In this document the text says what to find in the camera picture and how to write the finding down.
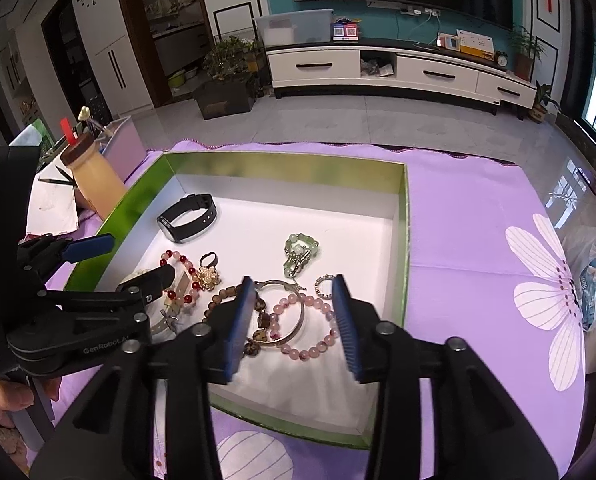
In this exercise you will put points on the green cardboard box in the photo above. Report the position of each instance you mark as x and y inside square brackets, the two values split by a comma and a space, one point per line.
[278, 165]

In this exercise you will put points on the white plastic bag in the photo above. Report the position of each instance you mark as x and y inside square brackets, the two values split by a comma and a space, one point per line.
[593, 270]

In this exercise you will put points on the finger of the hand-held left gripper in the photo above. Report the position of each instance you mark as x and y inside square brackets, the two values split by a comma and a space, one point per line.
[93, 248]
[143, 282]

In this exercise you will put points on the white power strip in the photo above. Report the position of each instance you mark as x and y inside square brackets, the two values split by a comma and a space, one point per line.
[420, 10]

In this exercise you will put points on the tall potted plant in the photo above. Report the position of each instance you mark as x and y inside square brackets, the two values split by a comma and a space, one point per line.
[525, 55]

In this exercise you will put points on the white folded paper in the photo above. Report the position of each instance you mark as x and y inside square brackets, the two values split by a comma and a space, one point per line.
[53, 210]

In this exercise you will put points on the lilac pen holder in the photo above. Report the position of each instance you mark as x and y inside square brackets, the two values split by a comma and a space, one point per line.
[128, 150]

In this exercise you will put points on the purple floral cloth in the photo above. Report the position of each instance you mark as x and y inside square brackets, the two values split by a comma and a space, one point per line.
[478, 240]

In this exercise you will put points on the green package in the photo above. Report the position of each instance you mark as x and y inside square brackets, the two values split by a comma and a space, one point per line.
[43, 140]

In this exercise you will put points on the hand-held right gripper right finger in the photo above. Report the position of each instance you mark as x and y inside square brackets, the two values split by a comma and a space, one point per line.
[345, 325]

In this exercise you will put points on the clear storage box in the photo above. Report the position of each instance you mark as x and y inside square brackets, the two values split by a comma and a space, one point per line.
[293, 27]

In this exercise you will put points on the black pencil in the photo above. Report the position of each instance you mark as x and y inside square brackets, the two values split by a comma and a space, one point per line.
[53, 180]

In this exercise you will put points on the large potted plant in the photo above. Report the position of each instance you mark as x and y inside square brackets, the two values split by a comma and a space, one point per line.
[228, 57]

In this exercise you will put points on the white pink device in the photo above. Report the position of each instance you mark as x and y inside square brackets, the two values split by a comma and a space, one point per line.
[447, 41]

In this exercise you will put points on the person's left hand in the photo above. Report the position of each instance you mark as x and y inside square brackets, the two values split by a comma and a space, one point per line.
[13, 397]

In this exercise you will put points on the beige bottle with brown lid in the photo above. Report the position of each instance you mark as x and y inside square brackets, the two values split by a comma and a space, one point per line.
[98, 180]

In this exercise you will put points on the small blue red sign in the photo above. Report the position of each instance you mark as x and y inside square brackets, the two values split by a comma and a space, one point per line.
[353, 31]
[339, 31]

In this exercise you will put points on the black alarm clock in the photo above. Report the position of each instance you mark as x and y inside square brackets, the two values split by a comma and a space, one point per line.
[501, 60]

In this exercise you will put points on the black wrist watch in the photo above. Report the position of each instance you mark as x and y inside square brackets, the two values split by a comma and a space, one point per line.
[198, 202]

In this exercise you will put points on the light blue cloth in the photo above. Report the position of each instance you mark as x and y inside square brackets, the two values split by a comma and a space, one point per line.
[25, 137]

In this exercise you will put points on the white television cabinet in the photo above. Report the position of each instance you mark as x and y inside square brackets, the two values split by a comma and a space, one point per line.
[318, 67]

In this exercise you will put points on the yellow white desk calendar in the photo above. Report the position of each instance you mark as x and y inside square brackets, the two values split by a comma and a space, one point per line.
[475, 44]

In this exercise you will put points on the silver bangle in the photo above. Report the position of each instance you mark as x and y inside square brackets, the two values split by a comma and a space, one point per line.
[278, 283]

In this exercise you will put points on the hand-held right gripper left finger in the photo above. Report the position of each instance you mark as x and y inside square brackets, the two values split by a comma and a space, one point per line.
[240, 325]

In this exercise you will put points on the cream topped pen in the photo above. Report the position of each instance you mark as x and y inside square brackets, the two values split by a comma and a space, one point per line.
[84, 112]

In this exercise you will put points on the small potted plant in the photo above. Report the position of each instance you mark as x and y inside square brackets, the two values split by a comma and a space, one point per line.
[543, 105]

